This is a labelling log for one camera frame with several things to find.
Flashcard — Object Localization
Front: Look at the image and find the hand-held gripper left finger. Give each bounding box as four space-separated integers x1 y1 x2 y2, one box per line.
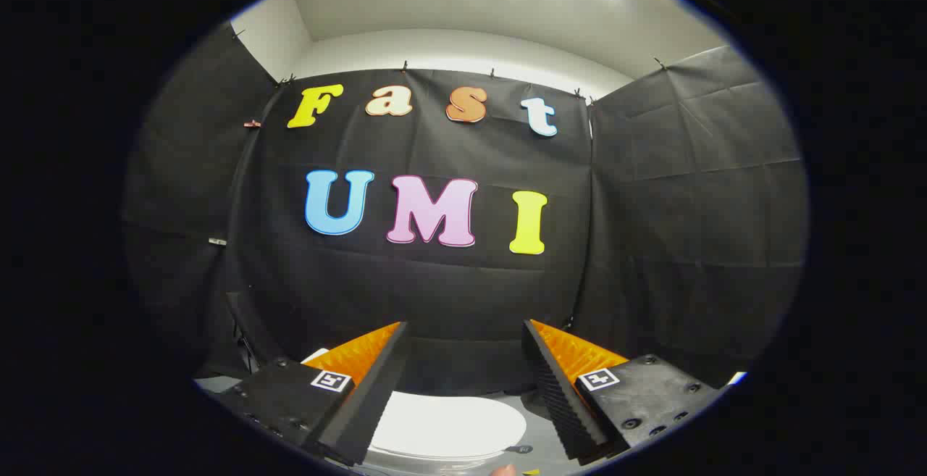
214 321 411 467

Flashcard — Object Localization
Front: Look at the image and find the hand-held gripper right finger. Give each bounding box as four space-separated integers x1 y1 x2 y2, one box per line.
523 319 725 466

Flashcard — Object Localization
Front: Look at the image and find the black backdrop cloth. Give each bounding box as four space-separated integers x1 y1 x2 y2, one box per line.
123 23 810 397

